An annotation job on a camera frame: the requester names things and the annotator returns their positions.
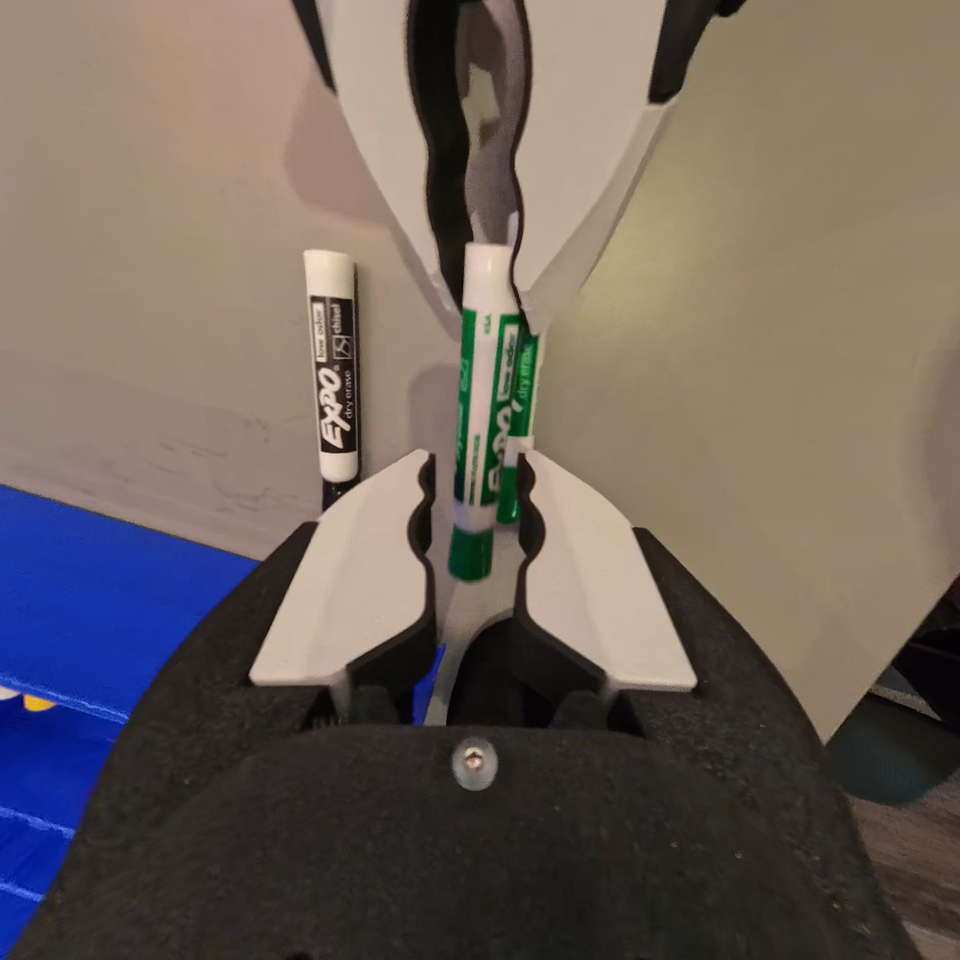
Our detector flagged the black dry-erase marker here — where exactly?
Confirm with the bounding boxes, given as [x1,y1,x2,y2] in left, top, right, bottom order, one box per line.
[302,249,363,519]

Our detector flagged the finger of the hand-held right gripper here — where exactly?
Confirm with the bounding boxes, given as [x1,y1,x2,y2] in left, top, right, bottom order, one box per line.
[510,0,665,315]
[322,0,470,312]

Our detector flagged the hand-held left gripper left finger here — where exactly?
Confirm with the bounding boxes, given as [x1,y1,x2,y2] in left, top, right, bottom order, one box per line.
[247,450,438,687]

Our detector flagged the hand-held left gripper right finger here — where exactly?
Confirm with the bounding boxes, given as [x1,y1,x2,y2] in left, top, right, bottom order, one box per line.
[516,450,699,691]

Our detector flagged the green dry-erase marker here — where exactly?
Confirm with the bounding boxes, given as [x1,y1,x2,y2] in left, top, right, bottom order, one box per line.
[447,242,524,582]
[495,311,543,526]

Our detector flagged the blue plastic bin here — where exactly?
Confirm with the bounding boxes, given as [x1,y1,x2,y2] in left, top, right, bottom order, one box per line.
[0,483,449,927]

